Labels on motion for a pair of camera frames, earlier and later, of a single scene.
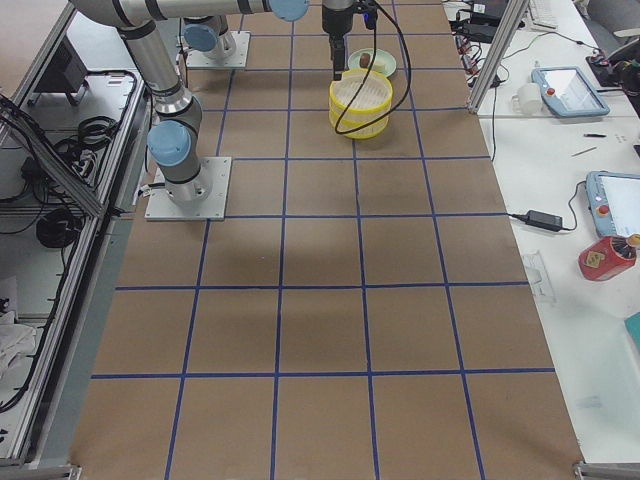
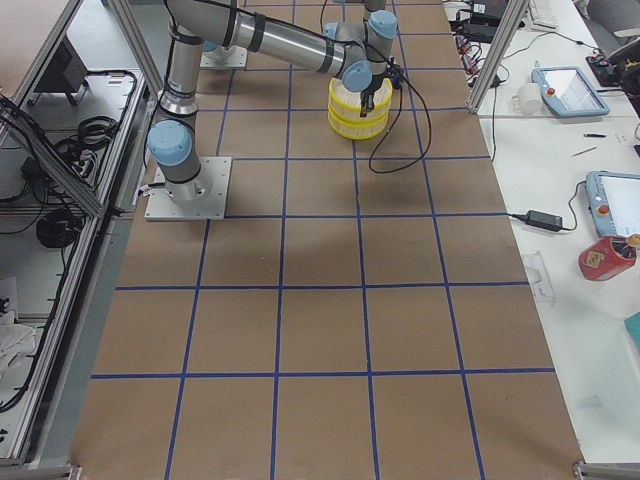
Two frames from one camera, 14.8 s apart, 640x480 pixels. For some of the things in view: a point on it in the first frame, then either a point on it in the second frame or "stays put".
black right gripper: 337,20 -> 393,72
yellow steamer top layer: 374,97 stays put
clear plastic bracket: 538,276 stays put
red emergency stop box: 606,258 stays put
